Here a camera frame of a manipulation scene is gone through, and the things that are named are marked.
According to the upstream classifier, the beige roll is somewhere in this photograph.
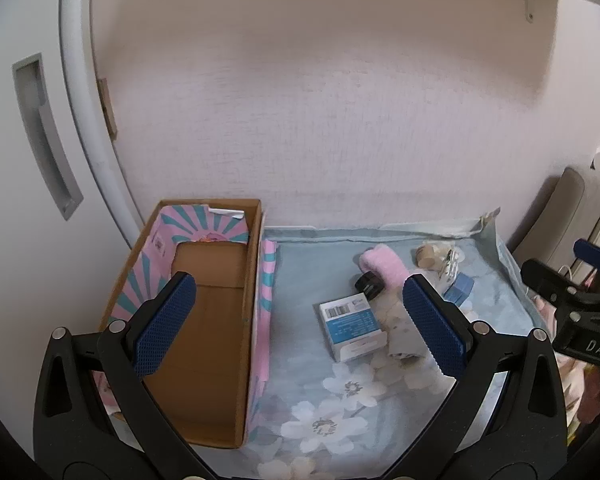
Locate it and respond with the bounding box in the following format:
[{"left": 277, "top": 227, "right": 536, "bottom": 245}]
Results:
[{"left": 414, "top": 244, "right": 438, "bottom": 268}]

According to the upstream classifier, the grey chair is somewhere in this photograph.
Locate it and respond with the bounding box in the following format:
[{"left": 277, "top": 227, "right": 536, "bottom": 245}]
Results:
[{"left": 507, "top": 167, "right": 600, "bottom": 266}]

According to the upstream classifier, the pink plush toy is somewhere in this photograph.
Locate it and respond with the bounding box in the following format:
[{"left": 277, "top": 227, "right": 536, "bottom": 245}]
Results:
[{"left": 532, "top": 295, "right": 556, "bottom": 333}]

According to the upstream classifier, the blue and white carton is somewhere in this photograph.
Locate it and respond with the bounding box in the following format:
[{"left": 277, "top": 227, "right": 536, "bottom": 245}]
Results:
[{"left": 319, "top": 296, "right": 387, "bottom": 364}]

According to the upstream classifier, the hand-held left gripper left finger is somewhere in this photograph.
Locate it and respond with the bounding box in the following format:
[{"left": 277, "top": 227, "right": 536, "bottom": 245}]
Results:
[{"left": 32, "top": 271, "right": 216, "bottom": 480}]

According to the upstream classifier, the pink striped cardboard box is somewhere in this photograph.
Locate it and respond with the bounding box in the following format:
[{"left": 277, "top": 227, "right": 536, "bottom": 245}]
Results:
[{"left": 92, "top": 198, "right": 281, "bottom": 450}]

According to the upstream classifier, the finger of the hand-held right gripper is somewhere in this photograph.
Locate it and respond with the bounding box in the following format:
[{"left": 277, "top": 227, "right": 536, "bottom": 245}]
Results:
[
  {"left": 574, "top": 239, "right": 600, "bottom": 273},
  {"left": 521, "top": 259, "right": 588, "bottom": 321}
]

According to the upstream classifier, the light blue floral blanket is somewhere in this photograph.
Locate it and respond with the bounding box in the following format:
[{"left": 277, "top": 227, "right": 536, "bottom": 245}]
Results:
[{"left": 240, "top": 230, "right": 541, "bottom": 480}]

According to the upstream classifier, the grey patterned sock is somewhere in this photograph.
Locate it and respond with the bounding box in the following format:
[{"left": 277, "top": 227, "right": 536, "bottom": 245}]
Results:
[{"left": 385, "top": 305, "right": 431, "bottom": 361}]

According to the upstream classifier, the white wardrobe door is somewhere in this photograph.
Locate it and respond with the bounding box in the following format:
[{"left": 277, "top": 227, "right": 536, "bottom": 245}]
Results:
[{"left": 0, "top": 0, "right": 146, "bottom": 356}]

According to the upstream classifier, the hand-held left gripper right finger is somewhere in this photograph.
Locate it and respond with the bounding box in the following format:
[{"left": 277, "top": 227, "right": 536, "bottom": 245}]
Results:
[{"left": 385, "top": 274, "right": 568, "bottom": 480}]

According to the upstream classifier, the grey recessed door handle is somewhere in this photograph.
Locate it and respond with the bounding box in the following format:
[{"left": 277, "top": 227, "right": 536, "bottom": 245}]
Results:
[{"left": 11, "top": 52, "right": 85, "bottom": 221}]

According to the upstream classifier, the light blue mattress pad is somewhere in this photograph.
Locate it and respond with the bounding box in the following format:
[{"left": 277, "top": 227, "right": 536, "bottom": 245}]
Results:
[{"left": 265, "top": 207, "right": 538, "bottom": 331}]

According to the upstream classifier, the pink fluffy towel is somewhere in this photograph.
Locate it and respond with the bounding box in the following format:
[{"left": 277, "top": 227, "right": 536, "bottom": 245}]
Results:
[{"left": 358, "top": 245, "right": 411, "bottom": 293}]

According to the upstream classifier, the wooden block on wall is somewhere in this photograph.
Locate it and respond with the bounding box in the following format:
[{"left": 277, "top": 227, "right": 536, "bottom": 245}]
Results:
[{"left": 97, "top": 77, "right": 118, "bottom": 138}]

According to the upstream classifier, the small black jar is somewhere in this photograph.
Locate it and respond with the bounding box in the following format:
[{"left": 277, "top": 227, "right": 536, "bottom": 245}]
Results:
[{"left": 355, "top": 271, "right": 385, "bottom": 302}]

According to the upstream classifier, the small blue box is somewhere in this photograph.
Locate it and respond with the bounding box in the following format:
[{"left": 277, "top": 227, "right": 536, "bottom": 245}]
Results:
[{"left": 442, "top": 273, "right": 476, "bottom": 307}]

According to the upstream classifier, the small white printed packet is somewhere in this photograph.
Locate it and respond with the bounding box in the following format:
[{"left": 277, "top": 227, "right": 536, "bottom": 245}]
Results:
[{"left": 437, "top": 245, "right": 463, "bottom": 283}]

